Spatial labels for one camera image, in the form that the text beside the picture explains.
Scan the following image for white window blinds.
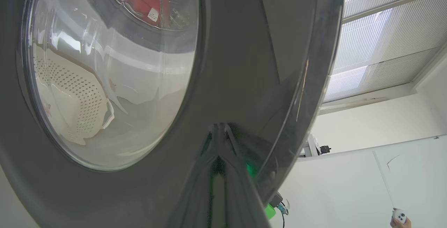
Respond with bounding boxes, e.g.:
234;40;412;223
323;0;447;103

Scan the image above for cream laundry basket brown rim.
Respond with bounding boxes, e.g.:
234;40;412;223
33;45;115;146

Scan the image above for grey mounted camera device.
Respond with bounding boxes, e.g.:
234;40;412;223
299;134;331;158

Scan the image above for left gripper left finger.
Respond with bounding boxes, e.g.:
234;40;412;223
167;124;220;228

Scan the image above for white handheld controller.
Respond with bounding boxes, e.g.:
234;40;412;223
392;208;408;225

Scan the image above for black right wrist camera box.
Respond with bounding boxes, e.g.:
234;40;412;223
268;192;284;208

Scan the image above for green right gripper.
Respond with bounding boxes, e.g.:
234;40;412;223
264;203;277;221

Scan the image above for black washing machine door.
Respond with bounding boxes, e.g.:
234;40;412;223
0;0;346;228

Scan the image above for person hand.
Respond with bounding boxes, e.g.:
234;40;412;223
390;217;413;228

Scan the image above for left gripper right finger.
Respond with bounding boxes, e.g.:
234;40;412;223
220;124;271;228

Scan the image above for teal connector right camera cable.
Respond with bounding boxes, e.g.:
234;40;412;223
278;202;290;228

